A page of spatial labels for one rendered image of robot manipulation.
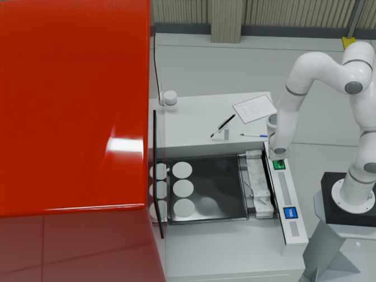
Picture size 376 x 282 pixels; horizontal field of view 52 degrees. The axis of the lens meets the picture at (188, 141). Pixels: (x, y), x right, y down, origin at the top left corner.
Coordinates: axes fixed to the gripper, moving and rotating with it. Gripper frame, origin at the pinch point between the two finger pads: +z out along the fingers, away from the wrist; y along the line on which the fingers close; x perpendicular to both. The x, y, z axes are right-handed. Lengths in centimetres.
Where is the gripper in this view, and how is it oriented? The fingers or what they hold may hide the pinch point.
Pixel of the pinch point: (280, 161)
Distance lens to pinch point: 189.7
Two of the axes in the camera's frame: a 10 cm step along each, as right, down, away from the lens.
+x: -0.5, -7.8, 6.2
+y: 9.7, -1.9, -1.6
